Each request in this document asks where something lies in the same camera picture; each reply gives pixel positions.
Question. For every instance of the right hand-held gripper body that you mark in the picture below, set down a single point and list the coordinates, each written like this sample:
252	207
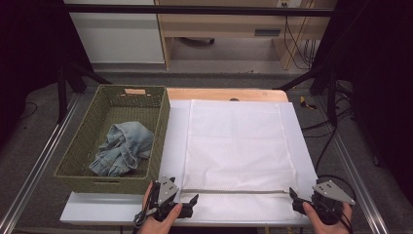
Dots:
331	204

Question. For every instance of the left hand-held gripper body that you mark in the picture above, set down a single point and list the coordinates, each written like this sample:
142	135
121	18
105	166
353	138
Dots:
165	191

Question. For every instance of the light blue denim jeans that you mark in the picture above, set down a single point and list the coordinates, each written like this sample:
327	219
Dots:
125	149

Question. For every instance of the white mesh laundry bag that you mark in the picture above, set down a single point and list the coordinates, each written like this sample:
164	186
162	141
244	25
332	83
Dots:
237	149

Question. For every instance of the green woven basket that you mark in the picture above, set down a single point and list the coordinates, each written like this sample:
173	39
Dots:
97	130

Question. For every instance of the person's right hand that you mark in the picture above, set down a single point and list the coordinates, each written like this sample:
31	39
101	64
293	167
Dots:
331	229

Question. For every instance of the person's left hand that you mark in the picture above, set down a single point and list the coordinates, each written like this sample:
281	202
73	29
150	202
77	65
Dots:
159	227

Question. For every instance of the yellow and black tool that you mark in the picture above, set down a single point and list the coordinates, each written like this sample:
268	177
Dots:
306	102

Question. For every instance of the black metal stand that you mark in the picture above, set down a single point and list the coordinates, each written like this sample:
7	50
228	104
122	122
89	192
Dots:
61	94
331	97

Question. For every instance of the black curtain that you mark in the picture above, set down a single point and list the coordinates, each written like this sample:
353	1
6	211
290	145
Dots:
29	48
376	81

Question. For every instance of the white cabinet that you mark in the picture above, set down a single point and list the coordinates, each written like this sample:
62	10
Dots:
117	39

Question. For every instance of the light wooden desk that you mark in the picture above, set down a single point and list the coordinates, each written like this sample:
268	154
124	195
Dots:
220	26

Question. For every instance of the black horizontal bar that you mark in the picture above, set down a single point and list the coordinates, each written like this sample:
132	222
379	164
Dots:
195	10

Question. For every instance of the aluminium floor rail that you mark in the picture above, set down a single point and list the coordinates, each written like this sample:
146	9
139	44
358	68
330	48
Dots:
35	169
354	175

